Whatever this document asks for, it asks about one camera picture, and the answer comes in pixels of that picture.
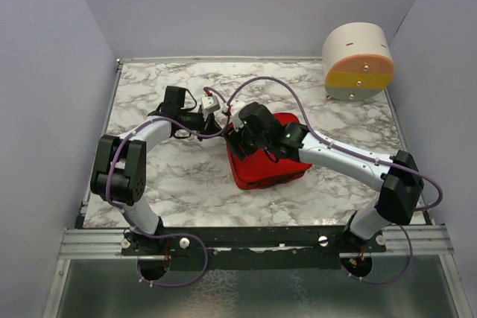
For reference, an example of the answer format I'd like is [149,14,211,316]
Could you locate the red black medicine case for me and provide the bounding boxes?
[225,112,313,191]

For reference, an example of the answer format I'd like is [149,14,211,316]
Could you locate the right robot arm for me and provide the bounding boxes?
[224,101,424,252]

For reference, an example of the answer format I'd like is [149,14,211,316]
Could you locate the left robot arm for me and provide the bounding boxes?
[90,86,224,255]

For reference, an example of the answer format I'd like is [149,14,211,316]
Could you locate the round pastel drawer cabinet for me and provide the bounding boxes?
[322,22,395,102]

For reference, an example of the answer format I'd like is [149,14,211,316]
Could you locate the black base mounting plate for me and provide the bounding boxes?
[121,226,385,271]

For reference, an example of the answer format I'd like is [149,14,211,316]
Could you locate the aluminium frame rail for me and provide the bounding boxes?
[59,225,455,260]

